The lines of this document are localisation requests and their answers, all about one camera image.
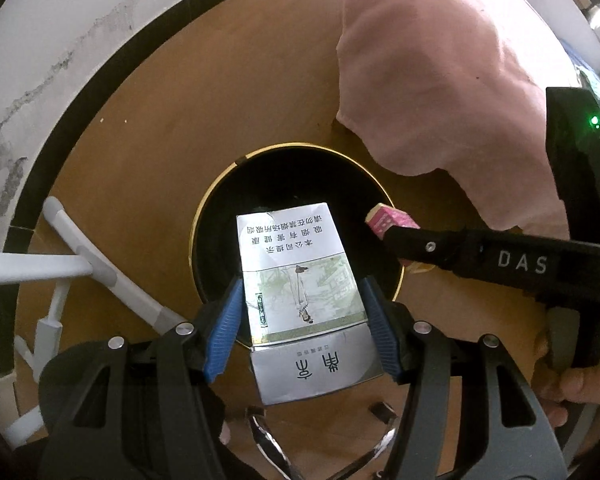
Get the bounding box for pink pants leg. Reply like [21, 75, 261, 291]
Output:
[335, 0, 576, 241]

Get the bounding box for white plastic stand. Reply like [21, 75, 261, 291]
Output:
[0, 197, 187, 451]

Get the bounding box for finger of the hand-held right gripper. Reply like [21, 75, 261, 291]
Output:
[382, 227, 481, 281]

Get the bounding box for black trash bin gold rim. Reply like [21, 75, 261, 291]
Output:
[188, 142, 406, 351]

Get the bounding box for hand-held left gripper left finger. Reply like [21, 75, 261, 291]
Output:
[39, 276, 246, 480]

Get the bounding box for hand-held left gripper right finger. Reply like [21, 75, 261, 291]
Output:
[358, 276, 568, 480]

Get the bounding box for chrome metal frame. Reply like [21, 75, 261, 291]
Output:
[245, 402, 398, 480]

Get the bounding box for pink printed small box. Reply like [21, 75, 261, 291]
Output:
[365, 203, 433, 275]

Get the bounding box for person's right hand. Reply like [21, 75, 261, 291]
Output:
[532, 330, 600, 428]

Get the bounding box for white cigarette carton box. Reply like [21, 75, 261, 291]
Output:
[236, 201, 385, 407]

